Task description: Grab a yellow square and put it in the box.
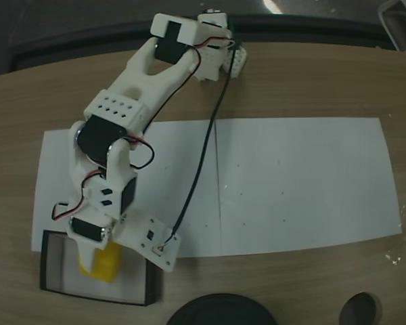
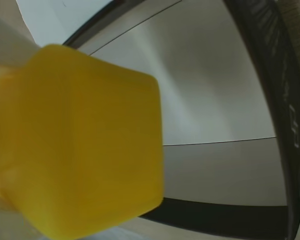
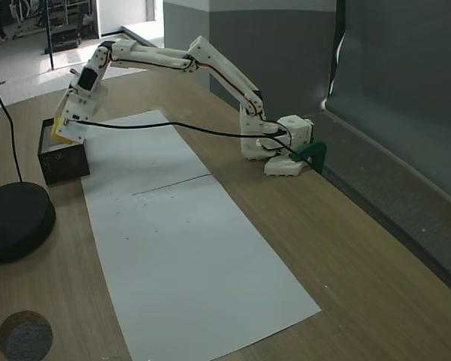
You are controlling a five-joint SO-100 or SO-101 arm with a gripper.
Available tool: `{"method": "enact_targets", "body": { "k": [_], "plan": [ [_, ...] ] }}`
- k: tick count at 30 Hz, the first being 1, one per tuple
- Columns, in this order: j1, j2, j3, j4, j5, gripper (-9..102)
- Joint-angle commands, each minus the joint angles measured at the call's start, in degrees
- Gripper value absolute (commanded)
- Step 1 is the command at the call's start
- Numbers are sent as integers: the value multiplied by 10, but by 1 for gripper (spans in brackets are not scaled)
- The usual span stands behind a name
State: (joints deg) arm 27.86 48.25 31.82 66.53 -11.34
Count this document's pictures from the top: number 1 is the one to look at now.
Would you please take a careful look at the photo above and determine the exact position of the dark oval object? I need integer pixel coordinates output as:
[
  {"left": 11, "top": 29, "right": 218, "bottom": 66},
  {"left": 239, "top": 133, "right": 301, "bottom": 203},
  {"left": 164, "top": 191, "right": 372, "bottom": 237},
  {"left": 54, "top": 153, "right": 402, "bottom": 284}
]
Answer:
[{"left": 338, "top": 292, "right": 382, "bottom": 325}]

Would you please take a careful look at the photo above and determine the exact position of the dark brown open box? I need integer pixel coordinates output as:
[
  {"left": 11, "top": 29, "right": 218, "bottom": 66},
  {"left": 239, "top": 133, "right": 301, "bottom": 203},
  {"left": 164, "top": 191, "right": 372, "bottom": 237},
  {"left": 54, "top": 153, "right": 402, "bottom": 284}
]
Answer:
[{"left": 39, "top": 229, "right": 164, "bottom": 307}]

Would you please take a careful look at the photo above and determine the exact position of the black round object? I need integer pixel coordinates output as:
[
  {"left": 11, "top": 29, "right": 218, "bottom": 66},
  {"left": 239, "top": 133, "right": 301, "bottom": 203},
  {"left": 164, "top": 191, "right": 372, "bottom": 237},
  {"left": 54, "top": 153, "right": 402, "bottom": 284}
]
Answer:
[{"left": 166, "top": 293, "right": 277, "bottom": 325}]

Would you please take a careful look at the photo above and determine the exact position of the black camera cable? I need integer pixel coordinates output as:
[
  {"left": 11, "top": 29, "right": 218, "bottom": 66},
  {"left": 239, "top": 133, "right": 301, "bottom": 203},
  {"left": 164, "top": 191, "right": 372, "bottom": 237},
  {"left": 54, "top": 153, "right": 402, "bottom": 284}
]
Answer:
[{"left": 162, "top": 46, "right": 240, "bottom": 248}]

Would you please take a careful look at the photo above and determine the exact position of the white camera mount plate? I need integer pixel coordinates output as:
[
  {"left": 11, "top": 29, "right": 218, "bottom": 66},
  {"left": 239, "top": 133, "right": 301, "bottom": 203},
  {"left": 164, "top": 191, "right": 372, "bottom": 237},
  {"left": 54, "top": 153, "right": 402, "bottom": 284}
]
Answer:
[{"left": 114, "top": 215, "right": 183, "bottom": 272}]

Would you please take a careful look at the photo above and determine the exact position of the yellow cube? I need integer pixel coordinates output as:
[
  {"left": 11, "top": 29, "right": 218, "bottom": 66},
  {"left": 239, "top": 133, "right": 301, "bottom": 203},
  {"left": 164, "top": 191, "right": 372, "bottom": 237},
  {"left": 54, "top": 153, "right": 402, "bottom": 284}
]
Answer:
[{"left": 78, "top": 240, "right": 121, "bottom": 283}]

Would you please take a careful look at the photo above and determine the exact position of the white metal frame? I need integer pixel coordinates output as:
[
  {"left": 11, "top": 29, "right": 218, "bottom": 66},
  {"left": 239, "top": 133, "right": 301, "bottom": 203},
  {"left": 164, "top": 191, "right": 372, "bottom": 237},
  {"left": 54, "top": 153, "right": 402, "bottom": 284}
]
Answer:
[{"left": 376, "top": 0, "right": 406, "bottom": 54}]

